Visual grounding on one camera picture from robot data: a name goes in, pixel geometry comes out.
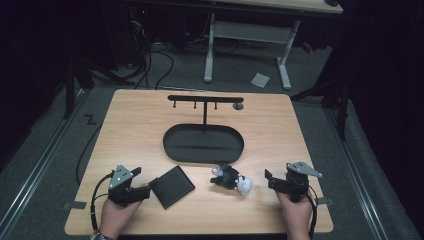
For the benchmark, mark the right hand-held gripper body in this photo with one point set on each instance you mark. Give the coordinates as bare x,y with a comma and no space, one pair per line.
298,181

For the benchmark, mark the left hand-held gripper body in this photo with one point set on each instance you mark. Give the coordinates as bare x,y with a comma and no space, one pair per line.
120,176

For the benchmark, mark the black wallet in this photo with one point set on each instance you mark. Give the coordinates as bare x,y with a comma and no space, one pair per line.
171,186

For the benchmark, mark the black hook rack with tray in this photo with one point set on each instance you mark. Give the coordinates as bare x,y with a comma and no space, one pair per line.
203,144

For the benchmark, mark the person's left hand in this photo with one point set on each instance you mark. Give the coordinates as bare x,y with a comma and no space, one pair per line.
115,218

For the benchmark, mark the person's right hand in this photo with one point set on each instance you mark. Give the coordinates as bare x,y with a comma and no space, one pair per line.
297,218

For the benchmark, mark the grey tape piece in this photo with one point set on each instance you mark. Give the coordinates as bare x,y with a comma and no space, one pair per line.
326,201
75,205

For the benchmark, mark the silver wristwatch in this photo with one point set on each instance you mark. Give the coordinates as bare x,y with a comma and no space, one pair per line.
98,236

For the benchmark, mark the black metal stand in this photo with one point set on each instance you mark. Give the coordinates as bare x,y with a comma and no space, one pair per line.
342,110
69,96

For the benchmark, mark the grey paper sheet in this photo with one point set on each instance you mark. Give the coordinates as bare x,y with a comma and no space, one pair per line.
260,80

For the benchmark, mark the aluminium floor rail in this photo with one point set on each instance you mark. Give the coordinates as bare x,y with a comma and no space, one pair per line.
358,180
36,170

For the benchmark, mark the desk with white metal frame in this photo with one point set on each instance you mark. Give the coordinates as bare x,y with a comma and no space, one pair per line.
253,31

